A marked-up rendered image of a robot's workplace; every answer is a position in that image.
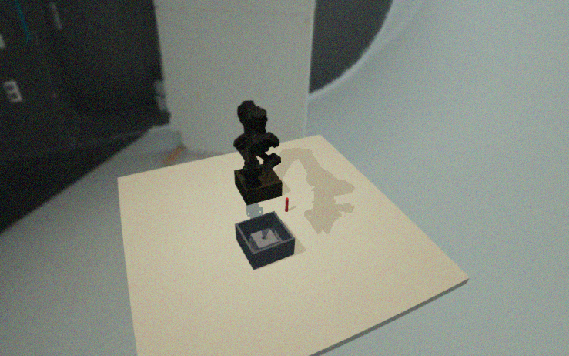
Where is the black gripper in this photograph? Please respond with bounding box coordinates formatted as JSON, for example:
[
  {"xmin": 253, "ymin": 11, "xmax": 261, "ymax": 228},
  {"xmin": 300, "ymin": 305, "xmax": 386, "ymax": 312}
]
[{"xmin": 233, "ymin": 133, "xmax": 281, "ymax": 176}]

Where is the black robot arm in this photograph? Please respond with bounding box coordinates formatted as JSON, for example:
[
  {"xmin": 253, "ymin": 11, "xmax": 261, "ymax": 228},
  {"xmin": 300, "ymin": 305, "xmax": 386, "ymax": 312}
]
[{"xmin": 237, "ymin": 100, "xmax": 279, "ymax": 189}]

